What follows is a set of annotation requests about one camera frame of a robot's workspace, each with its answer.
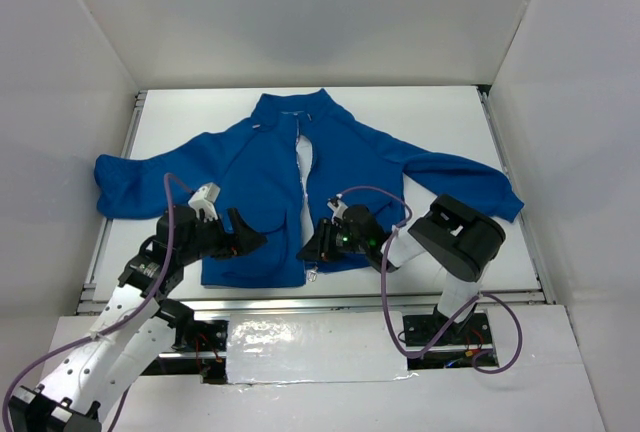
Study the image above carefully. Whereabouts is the silver zipper slider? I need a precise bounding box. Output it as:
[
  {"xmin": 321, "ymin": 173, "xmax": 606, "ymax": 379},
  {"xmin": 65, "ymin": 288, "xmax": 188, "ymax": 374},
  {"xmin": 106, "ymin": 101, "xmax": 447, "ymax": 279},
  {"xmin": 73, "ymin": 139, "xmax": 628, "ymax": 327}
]
[{"xmin": 307, "ymin": 263, "xmax": 318, "ymax": 282}]

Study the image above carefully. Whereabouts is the blue zip jacket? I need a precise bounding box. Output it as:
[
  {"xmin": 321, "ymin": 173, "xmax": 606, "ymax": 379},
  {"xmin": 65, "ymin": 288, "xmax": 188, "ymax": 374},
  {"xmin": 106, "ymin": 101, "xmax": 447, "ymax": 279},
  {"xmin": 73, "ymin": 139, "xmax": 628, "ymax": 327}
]
[{"xmin": 94, "ymin": 90, "xmax": 523, "ymax": 288}]

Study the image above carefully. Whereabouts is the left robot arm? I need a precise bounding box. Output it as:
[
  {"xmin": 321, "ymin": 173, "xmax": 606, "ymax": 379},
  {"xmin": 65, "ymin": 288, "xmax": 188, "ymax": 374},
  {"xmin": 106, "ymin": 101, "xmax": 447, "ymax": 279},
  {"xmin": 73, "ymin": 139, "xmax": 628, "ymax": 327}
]
[{"xmin": 2, "ymin": 206, "xmax": 267, "ymax": 431}]

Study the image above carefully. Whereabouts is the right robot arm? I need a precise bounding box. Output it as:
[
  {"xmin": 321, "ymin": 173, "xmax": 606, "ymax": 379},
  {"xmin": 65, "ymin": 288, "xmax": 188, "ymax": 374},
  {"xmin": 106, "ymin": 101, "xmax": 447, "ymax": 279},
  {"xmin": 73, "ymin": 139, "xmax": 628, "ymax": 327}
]
[{"xmin": 297, "ymin": 194, "xmax": 506, "ymax": 343}]

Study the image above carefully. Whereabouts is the white front panel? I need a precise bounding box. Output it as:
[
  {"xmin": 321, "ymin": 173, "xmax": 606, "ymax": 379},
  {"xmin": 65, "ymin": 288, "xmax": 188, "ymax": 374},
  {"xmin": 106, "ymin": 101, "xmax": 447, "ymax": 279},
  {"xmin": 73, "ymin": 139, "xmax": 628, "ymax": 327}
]
[{"xmin": 226, "ymin": 311, "xmax": 409, "ymax": 385}]

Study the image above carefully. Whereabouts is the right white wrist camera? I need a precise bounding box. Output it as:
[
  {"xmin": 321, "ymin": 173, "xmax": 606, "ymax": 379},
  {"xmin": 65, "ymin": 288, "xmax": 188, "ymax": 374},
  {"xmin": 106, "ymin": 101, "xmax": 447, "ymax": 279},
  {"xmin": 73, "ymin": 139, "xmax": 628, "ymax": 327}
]
[{"xmin": 327, "ymin": 193, "xmax": 348, "ymax": 223}]

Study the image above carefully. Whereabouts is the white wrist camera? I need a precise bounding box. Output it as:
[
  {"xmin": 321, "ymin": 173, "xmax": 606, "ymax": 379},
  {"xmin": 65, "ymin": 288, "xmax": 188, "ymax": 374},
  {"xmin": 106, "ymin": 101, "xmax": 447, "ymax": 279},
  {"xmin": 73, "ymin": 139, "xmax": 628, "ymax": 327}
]
[
  {"xmin": 327, "ymin": 193, "xmax": 348, "ymax": 223},
  {"xmin": 188, "ymin": 182, "xmax": 220, "ymax": 222}
]

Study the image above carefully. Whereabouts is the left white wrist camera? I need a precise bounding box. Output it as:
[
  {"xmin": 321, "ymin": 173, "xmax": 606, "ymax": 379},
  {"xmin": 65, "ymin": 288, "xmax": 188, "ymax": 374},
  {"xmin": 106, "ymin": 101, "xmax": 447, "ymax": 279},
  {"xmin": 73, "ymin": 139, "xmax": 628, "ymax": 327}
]
[{"xmin": 188, "ymin": 182, "xmax": 220, "ymax": 222}]

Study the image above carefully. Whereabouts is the aluminium table frame rail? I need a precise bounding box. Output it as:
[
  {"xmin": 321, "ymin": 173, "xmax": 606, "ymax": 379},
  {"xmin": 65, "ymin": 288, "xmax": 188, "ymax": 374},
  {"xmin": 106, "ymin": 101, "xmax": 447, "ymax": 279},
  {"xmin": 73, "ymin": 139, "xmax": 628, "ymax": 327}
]
[{"xmin": 77, "ymin": 290, "xmax": 551, "ymax": 314}]

